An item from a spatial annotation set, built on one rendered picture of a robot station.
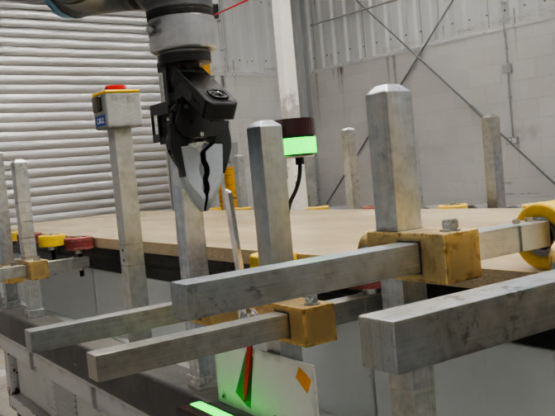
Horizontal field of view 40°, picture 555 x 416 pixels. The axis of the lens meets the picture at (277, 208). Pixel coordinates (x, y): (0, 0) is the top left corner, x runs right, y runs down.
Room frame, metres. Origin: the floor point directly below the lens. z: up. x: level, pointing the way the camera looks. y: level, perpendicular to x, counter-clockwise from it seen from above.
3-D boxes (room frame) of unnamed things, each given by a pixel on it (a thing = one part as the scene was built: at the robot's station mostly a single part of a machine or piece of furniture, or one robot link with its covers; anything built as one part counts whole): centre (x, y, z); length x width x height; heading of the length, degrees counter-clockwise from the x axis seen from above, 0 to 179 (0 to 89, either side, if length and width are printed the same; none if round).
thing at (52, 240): (2.31, 0.70, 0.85); 0.08 x 0.08 x 0.11
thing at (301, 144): (1.05, -0.03, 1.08); 0.06 x 0.06 x 0.02
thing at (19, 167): (2.07, 0.69, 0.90); 0.04 x 0.04 x 0.48; 33
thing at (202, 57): (1.04, 0.11, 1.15); 0.09 x 0.08 x 0.12; 33
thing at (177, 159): (1.00, 0.12, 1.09); 0.05 x 0.02 x 0.09; 123
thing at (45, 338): (1.16, 0.18, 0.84); 0.44 x 0.03 x 0.04; 123
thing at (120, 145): (1.45, 0.29, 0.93); 0.05 x 0.05 x 0.45; 33
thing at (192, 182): (1.02, 0.12, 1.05); 0.06 x 0.03 x 0.09; 33
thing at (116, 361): (0.95, 0.04, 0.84); 0.43 x 0.03 x 0.04; 123
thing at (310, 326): (1.00, -0.01, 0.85); 0.14 x 0.06 x 0.05; 33
